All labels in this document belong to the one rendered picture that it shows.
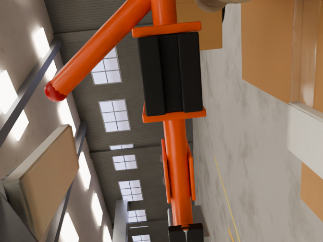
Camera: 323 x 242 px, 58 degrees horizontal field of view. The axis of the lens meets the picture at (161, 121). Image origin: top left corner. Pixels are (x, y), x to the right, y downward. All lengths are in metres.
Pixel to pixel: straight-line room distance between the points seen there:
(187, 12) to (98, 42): 1.78
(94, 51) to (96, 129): 10.55
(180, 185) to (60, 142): 0.17
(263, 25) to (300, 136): 0.25
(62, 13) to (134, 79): 2.85
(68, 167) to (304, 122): 0.13
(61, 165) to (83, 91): 9.86
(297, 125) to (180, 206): 0.18
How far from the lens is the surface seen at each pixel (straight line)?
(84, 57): 0.29
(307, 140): 0.17
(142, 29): 0.25
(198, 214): 0.38
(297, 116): 0.18
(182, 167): 0.30
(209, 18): 2.08
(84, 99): 10.16
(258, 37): 0.42
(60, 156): 0.16
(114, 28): 0.29
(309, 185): 1.28
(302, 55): 0.32
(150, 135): 10.87
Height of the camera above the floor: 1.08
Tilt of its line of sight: level
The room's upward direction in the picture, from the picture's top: 96 degrees counter-clockwise
